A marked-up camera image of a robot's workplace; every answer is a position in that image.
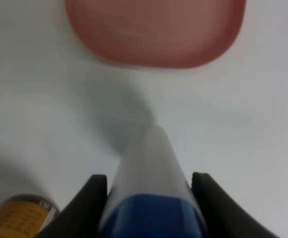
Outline gold drink can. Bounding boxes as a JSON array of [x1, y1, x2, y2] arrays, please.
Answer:
[[0, 194, 61, 238]]

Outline pink square plate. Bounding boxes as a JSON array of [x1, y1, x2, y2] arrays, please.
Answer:
[[64, 0, 246, 69]]

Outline white bottle blue cap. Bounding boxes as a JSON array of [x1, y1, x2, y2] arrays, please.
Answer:
[[98, 126, 209, 238]]

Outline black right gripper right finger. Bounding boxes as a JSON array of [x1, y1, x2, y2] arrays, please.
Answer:
[[191, 172, 276, 238]]

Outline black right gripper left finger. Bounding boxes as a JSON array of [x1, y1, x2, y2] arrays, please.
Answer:
[[40, 175, 107, 238]]

